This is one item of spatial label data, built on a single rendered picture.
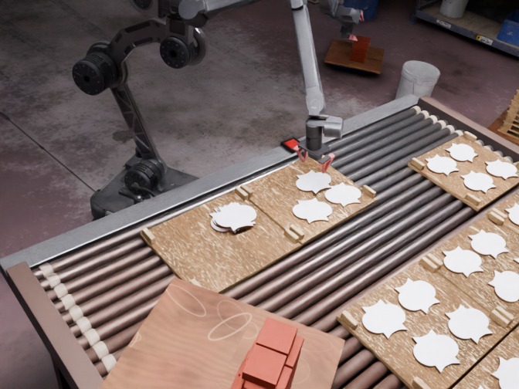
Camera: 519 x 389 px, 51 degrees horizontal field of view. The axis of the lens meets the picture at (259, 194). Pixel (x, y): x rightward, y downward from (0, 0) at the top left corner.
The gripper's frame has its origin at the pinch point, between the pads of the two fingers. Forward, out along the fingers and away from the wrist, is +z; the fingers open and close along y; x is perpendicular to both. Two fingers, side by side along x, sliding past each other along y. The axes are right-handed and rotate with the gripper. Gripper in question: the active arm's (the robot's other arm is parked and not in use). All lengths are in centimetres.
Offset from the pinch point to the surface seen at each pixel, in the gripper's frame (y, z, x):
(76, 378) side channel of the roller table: -16, -7, 106
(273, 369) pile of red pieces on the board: -62, -35, 80
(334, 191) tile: -6.4, 12.4, -4.4
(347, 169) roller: 1.9, 17.9, -22.6
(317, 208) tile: -8.5, 10.4, 8.0
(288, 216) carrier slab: -4.8, 9.0, 19.0
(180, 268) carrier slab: -1, 1, 63
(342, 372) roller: -57, 9, 52
